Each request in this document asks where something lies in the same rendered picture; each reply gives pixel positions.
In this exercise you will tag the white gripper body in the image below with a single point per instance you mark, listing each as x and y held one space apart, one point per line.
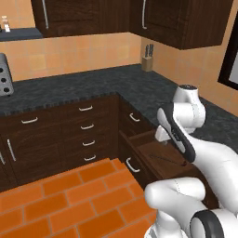
161 135

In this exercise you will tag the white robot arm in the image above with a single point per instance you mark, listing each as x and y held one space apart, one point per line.
189 114

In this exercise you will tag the open dark wood drawer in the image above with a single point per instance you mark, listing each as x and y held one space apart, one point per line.
156 155

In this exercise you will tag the wide dark wood drawer front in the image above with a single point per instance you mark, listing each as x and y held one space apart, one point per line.
46 116

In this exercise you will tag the wooden knife block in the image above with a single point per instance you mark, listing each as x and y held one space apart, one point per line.
148 64

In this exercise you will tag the black framed window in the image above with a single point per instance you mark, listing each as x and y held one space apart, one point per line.
229 62

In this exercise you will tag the clear white shaker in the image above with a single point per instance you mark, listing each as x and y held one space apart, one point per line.
6 24

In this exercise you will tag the dark wood wall cupboard door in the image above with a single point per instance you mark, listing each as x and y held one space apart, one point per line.
186 18
80 15

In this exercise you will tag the dark grey wall shelf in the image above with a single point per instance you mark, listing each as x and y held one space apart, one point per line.
18 34

